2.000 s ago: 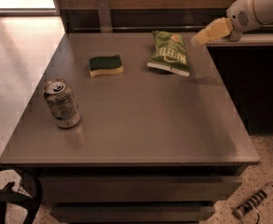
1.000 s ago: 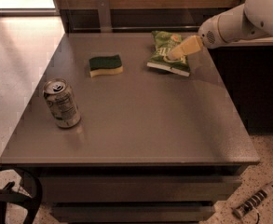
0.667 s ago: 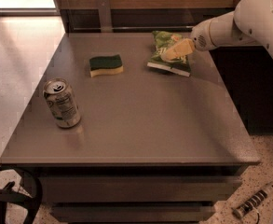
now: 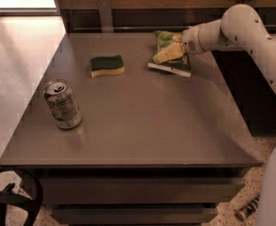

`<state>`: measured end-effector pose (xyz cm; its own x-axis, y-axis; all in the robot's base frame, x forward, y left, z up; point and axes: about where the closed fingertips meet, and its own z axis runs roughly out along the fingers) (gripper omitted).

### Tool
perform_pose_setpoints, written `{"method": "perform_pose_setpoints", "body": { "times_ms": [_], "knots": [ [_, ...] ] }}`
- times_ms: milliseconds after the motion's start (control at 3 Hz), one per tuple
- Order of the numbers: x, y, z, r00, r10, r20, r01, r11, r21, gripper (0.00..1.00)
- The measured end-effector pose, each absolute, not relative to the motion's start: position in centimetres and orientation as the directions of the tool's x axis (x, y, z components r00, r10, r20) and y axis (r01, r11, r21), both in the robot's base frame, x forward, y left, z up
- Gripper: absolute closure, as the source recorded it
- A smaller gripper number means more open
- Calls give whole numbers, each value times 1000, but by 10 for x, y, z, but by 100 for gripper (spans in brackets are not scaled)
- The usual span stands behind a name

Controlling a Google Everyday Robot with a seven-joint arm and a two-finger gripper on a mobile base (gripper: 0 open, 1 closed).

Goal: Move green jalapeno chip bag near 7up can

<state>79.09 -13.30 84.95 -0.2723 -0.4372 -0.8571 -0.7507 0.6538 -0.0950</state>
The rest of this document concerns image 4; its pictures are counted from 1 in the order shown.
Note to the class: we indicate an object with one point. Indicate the left metal wall bracket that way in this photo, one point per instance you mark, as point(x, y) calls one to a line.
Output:
point(106, 18)

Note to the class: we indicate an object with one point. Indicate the upper grey drawer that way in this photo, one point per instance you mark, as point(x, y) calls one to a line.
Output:
point(140, 190)

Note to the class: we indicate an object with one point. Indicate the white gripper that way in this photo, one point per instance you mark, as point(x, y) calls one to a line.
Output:
point(190, 41)

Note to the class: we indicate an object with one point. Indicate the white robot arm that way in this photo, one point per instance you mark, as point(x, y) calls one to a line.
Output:
point(240, 27)

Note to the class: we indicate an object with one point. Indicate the silver 7up can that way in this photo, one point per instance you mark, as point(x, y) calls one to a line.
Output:
point(61, 101)

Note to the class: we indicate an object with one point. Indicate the lower grey drawer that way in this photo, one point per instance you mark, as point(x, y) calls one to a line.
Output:
point(128, 215)

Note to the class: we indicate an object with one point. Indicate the green jalapeno chip bag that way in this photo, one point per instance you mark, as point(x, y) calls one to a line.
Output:
point(178, 66)

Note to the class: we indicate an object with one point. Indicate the green and yellow sponge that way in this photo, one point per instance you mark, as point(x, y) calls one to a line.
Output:
point(106, 65)

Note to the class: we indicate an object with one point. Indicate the black chair base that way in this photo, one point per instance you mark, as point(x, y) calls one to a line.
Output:
point(31, 206)

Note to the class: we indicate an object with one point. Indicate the grey drawer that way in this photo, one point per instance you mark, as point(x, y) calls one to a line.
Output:
point(140, 190)
point(128, 215)

